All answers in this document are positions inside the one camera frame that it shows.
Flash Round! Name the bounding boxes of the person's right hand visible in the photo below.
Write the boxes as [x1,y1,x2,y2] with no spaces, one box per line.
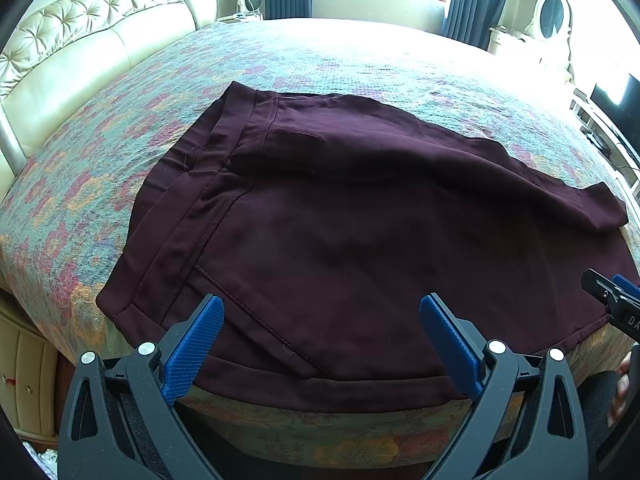
[608,352,631,427]

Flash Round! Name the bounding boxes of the white tv cabinet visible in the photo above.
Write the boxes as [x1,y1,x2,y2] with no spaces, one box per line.
[570,87,639,200]

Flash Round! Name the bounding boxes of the cream tufted leather headboard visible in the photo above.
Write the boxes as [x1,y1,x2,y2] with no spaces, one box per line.
[1,0,198,192]

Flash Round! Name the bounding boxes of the floral bedspread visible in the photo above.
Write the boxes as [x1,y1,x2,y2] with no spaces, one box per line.
[1,20,639,469]

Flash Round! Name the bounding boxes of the maroon pants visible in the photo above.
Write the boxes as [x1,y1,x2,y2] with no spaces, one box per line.
[96,83,638,413]

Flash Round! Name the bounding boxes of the black flat television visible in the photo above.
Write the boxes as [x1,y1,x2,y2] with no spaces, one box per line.
[591,73,640,153]

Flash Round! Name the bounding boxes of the cream bedside cabinet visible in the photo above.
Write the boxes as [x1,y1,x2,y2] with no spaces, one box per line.
[0,290,58,444]

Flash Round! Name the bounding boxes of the white oval vanity mirror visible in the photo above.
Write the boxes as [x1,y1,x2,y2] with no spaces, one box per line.
[529,0,572,40]

